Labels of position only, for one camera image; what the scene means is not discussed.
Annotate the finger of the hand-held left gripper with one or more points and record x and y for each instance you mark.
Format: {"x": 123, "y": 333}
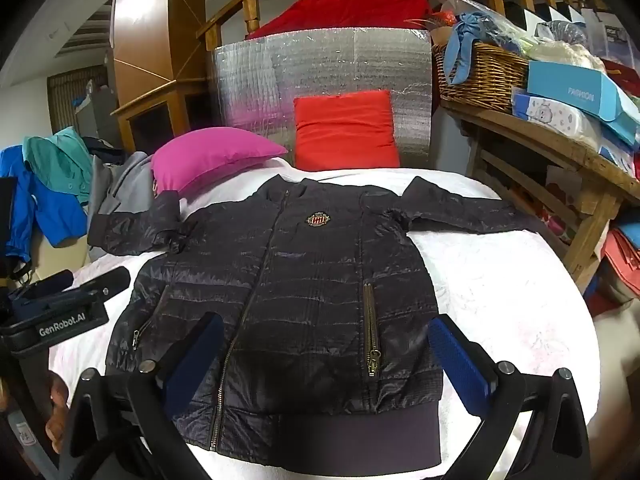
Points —
{"x": 55, "y": 282}
{"x": 107, "y": 285}

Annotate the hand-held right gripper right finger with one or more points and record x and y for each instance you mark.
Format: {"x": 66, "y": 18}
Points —
{"x": 452, "y": 355}

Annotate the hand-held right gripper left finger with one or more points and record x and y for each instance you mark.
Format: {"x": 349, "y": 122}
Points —
{"x": 197, "y": 355}

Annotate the black puffer jacket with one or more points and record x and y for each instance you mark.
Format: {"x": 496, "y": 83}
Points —
{"x": 300, "y": 285}

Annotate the person's left hand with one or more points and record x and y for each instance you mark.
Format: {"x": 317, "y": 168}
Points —
{"x": 57, "y": 395}

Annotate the black bag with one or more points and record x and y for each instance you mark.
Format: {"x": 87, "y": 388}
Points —
{"x": 12, "y": 225}

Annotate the white fleece blanket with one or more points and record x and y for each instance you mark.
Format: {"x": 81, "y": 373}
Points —
{"x": 500, "y": 300}

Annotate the blue jacket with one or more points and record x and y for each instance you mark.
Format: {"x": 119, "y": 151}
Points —
{"x": 45, "y": 210}

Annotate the grey garment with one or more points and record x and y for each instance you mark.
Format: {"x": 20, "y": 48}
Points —
{"x": 125, "y": 180}

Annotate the teal garment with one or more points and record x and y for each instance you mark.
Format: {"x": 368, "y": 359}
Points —
{"x": 55, "y": 155}

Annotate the dark navy garment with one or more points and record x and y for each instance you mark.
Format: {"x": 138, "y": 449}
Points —
{"x": 102, "y": 147}

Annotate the pink pillow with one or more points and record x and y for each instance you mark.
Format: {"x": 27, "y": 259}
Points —
{"x": 210, "y": 157}

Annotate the pink floral cloth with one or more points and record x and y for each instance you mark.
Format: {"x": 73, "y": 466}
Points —
{"x": 560, "y": 225}

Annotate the brown slatted door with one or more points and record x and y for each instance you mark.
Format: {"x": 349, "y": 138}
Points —
{"x": 65, "y": 100}

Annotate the wooden table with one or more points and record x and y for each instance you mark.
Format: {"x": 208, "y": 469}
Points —
{"x": 575, "y": 155}

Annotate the red pillow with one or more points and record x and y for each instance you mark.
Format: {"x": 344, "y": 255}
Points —
{"x": 345, "y": 130}

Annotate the white air conditioner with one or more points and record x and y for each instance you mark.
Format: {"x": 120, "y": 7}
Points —
{"x": 82, "y": 30}

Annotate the wooden cabinet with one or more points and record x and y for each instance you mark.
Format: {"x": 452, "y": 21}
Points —
{"x": 145, "y": 20}

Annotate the wicker basket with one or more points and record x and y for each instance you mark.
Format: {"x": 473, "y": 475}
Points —
{"x": 490, "y": 75}

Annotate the light blue cardboard box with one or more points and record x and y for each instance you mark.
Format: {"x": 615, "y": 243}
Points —
{"x": 565, "y": 85}

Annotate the light blue garment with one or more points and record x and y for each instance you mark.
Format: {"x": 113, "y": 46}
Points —
{"x": 462, "y": 45}

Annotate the silver foil mat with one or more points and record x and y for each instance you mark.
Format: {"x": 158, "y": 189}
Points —
{"x": 325, "y": 60}

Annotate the cream knitted cloth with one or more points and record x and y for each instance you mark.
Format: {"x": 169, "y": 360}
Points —
{"x": 560, "y": 52}

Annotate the clear plastic bag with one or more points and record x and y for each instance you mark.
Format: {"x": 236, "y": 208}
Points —
{"x": 500, "y": 25}

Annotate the white paper bag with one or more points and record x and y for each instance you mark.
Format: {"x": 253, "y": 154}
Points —
{"x": 602, "y": 32}

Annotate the red cloth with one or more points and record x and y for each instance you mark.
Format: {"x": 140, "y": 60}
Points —
{"x": 360, "y": 5}

